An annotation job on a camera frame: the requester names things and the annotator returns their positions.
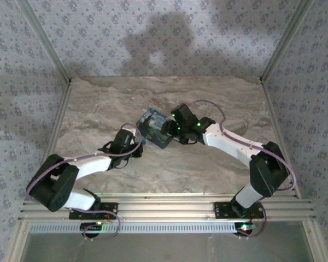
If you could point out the starry night print tin box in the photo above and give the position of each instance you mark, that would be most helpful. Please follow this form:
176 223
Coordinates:
151 128

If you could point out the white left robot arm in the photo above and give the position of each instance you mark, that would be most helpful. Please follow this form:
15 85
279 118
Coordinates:
93 163

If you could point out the left controller board with LED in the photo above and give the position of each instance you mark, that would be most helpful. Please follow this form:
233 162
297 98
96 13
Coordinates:
91 226

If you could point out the controller board with led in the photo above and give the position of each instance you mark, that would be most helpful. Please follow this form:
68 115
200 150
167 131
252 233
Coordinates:
91 226
244 227

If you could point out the right controller board with LED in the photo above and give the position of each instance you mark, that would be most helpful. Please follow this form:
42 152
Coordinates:
244 227

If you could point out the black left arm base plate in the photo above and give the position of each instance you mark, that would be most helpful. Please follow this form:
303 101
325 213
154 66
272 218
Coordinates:
109 208

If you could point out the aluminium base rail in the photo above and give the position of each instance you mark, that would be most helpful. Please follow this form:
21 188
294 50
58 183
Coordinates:
166 207

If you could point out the aluminium table side rail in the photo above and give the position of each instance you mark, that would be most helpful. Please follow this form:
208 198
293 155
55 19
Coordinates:
56 125
276 120

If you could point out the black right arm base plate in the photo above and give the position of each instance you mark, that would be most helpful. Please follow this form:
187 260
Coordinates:
222 210

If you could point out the aluminium frame post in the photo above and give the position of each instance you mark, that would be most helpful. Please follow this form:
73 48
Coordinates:
285 41
46 45

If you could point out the aluminium frame leg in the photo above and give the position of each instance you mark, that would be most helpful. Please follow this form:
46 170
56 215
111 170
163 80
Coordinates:
315 241
17 243

